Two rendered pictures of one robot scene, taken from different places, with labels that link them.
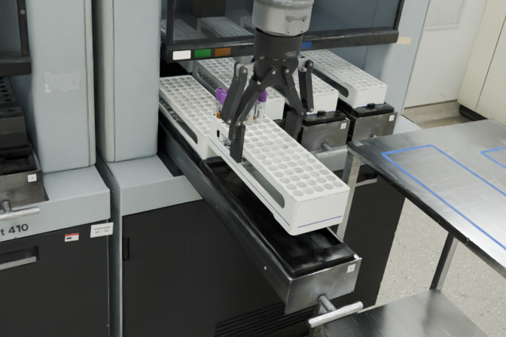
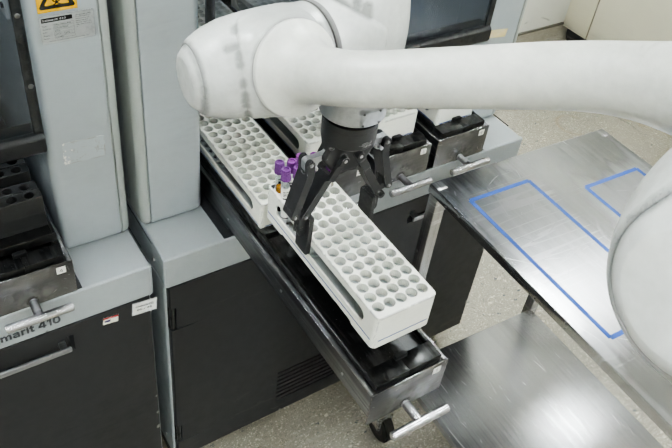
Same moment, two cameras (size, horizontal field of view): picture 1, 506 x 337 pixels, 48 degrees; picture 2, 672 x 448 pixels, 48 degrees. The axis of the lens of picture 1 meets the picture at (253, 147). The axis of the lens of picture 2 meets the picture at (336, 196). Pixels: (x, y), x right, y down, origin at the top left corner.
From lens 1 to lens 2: 0.30 m
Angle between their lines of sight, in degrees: 13
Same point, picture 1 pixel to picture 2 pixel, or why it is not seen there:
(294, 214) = (375, 330)
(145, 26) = not seen: hidden behind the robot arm
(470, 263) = not seen: hidden behind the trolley
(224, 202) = (290, 290)
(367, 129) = (451, 149)
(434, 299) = (528, 325)
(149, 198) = (197, 266)
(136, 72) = (172, 124)
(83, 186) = (119, 263)
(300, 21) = (376, 112)
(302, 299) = (384, 408)
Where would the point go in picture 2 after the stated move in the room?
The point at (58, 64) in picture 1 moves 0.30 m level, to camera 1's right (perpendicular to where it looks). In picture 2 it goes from (77, 132) to (278, 148)
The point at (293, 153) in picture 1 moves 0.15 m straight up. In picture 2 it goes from (369, 243) to (385, 161)
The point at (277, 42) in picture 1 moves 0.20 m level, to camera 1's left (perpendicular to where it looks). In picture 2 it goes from (350, 135) to (191, 122)
